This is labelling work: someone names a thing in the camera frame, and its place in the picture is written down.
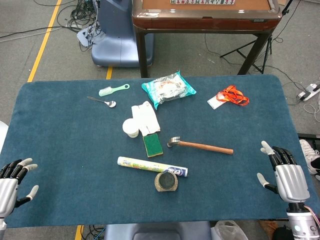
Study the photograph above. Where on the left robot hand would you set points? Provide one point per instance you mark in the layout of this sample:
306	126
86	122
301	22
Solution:
7	186

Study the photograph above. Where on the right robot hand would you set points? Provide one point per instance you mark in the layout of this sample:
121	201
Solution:
291	183

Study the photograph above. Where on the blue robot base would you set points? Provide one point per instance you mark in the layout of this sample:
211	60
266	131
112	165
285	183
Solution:
117	37

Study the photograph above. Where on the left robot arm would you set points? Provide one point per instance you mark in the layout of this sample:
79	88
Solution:
2	223

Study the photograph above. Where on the green yellow sponge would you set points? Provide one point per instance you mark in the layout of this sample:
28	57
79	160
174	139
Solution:
152	145

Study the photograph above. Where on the white sneaker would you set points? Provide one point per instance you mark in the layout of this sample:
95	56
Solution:
309	156

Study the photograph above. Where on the blue table cloth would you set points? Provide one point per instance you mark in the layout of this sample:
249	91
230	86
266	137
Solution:
75	150

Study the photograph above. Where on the clear plastic bag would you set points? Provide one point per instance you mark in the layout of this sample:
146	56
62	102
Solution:
228	231

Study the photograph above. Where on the white power strip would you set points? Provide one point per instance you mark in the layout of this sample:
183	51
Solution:
309	91

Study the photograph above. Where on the round stone ashtray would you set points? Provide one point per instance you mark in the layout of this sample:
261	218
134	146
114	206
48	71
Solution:
166	181

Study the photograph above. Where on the metal spoon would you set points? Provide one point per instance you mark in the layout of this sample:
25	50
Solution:
103	101

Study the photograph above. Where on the white paper cup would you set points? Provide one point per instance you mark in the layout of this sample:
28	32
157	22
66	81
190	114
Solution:
130	128

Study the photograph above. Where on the black tripod stand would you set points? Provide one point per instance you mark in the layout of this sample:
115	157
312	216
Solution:
260	50

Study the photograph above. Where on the grey robot torso base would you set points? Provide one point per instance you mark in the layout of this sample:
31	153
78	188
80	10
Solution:
157	231

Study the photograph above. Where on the white plastic wrap roll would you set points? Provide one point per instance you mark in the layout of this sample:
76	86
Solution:
150	165

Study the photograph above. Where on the green plastic brush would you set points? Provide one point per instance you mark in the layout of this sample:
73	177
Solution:
112	90

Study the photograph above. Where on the white folded carton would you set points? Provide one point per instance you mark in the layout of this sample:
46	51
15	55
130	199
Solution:
146	120

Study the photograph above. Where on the teal snack packet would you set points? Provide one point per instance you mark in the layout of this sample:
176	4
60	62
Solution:
168	89

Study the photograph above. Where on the brown mahjong table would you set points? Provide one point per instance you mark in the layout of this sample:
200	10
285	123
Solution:
205	17

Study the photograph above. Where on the row of mahjong tiles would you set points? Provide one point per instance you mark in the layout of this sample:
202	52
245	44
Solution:
202	2

